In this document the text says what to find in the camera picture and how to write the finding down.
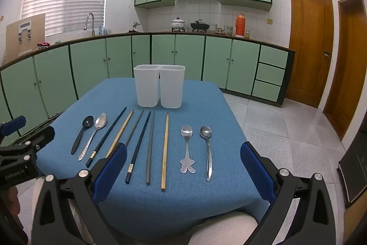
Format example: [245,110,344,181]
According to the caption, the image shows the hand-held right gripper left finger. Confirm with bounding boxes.
[30,143,128,245]

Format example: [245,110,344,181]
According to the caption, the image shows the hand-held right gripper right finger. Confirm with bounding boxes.
[240,142,336,245]

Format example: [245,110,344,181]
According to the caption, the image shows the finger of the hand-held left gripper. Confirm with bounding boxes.
[11,126,56,161]
[0,116,27,146]

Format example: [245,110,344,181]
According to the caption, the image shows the black chopstick gold band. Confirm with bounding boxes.
[125,111,152,184]
[86,107,127,168]

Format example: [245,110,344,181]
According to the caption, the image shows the light wooden chopstick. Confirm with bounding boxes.
[106,110,135,158]
[161,112,170,192]

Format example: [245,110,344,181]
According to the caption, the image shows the grey chopstick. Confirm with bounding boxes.
[124,110,144,147]
[146,111,155,185]

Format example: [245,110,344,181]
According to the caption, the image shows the black plastic spoon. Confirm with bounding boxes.
[71,116,95,155]

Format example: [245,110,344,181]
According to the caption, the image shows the silver spoon patterned handle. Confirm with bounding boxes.
[78,113,108,162]

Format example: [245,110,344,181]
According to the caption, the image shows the plain silver spoon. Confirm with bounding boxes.
[200,126,213,182]

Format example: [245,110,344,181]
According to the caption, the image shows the silver spoon cartoon handle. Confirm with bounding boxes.
[180,125,197,174]

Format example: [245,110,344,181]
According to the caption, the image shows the white two-compartment utensil holder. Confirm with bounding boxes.
[133,64,185,108]

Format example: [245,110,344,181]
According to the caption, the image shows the person's left hand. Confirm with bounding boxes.
[0,187,19,217]

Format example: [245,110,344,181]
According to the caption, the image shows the person's white trousers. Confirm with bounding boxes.
[31,176,259,245]

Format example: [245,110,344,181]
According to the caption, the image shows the blue tablecloth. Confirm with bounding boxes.
[36,78,277,241]

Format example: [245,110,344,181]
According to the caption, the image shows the cardboard box white label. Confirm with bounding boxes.
[6,13,46,58]

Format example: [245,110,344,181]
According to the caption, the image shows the dark cabinet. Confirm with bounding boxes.
[338,133,367,209]

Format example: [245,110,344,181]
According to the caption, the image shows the chrome kitchen faucet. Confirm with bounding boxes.
[83,12,96,37]

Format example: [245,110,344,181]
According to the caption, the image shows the green base cabinet unit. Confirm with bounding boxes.
[0,31,296,148]

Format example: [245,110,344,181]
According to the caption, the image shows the brown wooden door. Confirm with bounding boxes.
[323,0,367,142]
[285,0,335,109]

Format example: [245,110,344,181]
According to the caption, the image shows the orange thermos flask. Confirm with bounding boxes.
[235,12,245,38]

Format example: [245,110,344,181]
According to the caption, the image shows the black wok with lid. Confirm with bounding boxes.
[190,20,210,31]

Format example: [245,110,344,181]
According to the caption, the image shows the white cooking pot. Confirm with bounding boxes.
[171,18,186,30]

